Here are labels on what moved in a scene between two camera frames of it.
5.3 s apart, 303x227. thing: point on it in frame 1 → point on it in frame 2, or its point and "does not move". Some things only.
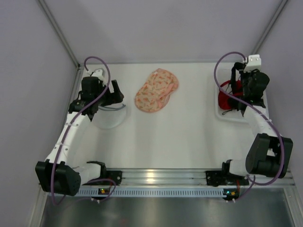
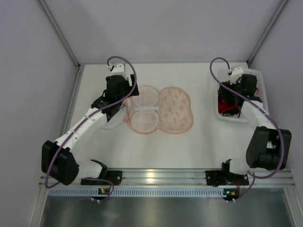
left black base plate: [115, 175] does not move
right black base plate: [224, 177] does not move
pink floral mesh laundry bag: [154, 95] → [149, 109]
